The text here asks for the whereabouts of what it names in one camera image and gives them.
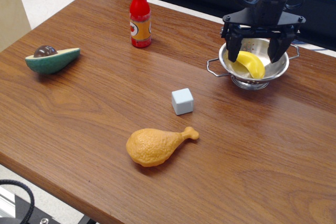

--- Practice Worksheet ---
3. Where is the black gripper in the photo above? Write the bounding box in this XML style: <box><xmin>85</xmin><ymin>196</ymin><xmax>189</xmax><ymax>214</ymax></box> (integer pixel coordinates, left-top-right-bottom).
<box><xmin>221</xmin><ymin>0</ymin><xmax>306</xmax><ymax>63</ymax></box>

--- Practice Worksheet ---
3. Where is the yellow toy banana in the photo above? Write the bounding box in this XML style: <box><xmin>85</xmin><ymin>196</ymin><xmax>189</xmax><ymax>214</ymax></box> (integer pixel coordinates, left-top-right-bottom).
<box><xmin>237</xmin><ymin>51</ymin><xmax>266</xmax><ymax>79</ymax></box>

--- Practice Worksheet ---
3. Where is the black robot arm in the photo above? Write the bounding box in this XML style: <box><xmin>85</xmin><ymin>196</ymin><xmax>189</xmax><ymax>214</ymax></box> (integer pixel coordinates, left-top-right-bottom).
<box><xmin>221</xmin><ymin>0</ymin><xmax>306</xmax><ymax>63</ymax></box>

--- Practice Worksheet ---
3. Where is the small steel colander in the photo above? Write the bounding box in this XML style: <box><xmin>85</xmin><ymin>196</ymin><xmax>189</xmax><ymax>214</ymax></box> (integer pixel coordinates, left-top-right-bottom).
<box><xmin>206</xmin><ymin>38</ymin><xmax>300</xmax><ymax>90</ymax></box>

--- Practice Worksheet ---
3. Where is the pale blue cube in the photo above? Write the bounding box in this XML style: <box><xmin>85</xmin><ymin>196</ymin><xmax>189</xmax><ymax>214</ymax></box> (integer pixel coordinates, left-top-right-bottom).
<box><xmin>171</xmin><ymin>88</ymin><xmax>194</xmax><ymax>115</ymax></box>

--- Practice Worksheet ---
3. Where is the red toy ketchup bottle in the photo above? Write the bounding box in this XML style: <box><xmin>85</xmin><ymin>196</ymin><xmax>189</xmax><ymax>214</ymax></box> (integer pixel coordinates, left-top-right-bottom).
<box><xmin>129</xmin><ymin>0</ymin><xmax>152</xmax><ymax>48</ymax></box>

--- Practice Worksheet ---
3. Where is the toy chicken drumstick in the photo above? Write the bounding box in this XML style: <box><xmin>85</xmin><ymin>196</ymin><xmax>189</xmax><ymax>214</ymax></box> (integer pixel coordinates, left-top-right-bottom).
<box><xmin>126</xmin><ymin>126</ymin><xmax>200</xmax><ymax>167</ymax></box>

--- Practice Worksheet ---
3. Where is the toy avocado half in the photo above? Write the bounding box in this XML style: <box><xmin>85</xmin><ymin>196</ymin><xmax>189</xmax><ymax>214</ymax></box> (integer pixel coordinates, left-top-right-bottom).
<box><xmin>25</xmin><ymin>45</ymin><xmax>80</xmax><ymax>74</ymax></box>

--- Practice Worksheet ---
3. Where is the beige cabinet panel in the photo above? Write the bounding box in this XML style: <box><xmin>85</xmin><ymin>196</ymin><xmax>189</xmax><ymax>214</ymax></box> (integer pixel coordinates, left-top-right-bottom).
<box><xmin>0</xmin><ymin>0</ymin><xmax>31</xmax><ymax>51</ymax></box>

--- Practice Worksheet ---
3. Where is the black braided cable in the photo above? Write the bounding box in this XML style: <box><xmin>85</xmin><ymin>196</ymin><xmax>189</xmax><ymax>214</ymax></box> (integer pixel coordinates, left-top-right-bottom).
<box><xmin>0</xmin><ymin>179</ymin><xmax>36</xmax><ymax>224</ymax></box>

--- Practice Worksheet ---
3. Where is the aluminium rail with black bracket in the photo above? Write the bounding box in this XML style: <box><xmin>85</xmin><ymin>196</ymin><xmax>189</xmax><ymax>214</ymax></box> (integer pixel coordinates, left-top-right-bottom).
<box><xmin>0</xmin><ymin>186</ymin><xmax>98</xmax><ymax>224</ymax></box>

